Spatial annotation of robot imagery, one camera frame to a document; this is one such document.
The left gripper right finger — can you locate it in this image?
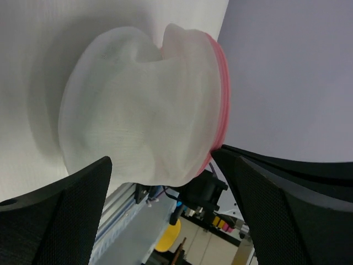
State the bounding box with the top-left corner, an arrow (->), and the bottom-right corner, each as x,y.
234,158 -> 352,264

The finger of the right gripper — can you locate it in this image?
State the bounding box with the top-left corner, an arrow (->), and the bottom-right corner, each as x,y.
211,145 -> 352,202

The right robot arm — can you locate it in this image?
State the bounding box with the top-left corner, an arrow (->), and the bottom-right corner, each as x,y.
174,145 -> 352,212

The pink-trimmed mesh laundry bag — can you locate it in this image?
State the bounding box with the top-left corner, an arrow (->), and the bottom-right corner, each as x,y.
58,24 -> 231,187

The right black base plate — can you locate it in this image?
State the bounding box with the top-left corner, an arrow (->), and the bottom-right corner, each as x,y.
134,183 -> 151,204

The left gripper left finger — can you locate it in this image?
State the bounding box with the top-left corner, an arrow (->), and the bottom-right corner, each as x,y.
1,156 -> 113,264

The aluminium front rail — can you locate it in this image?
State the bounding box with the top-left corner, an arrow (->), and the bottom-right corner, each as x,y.
94,183 -> 136,247

